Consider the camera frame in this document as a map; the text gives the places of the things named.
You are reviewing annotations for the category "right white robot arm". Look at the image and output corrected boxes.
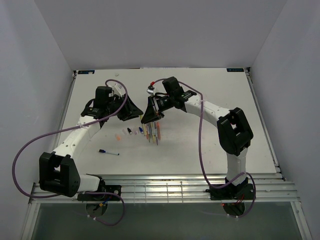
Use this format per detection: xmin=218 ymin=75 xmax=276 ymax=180
xmin=141 ymin=76 xmax=254 ymax=200

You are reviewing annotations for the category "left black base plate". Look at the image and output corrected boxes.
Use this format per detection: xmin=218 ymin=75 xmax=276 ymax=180
xmin=77 ymin=185 xmax=122 ymax=202

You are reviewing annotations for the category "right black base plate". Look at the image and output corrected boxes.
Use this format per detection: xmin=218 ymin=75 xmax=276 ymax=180
xmin=205 ymin=183 xmax=255 ymax=200

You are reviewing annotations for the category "blue corner label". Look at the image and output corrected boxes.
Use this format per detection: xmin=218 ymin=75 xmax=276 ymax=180
xmin=226 ymin=68 xmax=244 ymax=73
xmin=77 ymin=70 xmax=95 ymax=75

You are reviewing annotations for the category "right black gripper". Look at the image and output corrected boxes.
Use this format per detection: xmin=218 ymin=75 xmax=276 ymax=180
xmin=141 ymin=94 xmax=174 ymax=124

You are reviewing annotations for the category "blue capped white pen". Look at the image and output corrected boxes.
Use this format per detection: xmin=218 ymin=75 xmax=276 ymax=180
xmin=142 ymin=124 xmax=146 ymax=136

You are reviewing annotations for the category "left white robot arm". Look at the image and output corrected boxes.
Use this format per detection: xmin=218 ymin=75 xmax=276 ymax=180
xmin=39 ymin=82 xmax=143 ymax=200

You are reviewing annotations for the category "right blue corner label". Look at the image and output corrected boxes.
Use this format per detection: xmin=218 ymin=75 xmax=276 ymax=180
xmin=226 ymin=68 xmax=244 ymax=73

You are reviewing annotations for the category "left blue corner label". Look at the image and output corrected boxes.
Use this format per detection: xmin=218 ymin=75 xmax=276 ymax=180
xmin=77 ymin=70 xmax=95 ymax=75

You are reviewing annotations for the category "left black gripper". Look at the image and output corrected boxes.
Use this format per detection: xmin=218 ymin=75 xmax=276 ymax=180
xmin=106 ymin=93 xmax=144 ymax=122

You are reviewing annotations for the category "aluminium rail frame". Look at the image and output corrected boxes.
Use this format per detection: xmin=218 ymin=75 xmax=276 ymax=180
xmin=27 ymin=173 xmax=301 ymax=205

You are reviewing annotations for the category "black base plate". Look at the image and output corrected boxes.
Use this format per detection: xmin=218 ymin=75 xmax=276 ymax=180
xmin=205 ymin=183 xmax=255 ymax=200
xmin=77 ymin=185 xmax=122 ymax=202

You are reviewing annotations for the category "grey silver pen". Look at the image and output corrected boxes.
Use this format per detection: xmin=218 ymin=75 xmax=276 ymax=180
xmin=146 ymin=123 xmax=153 ymax=142

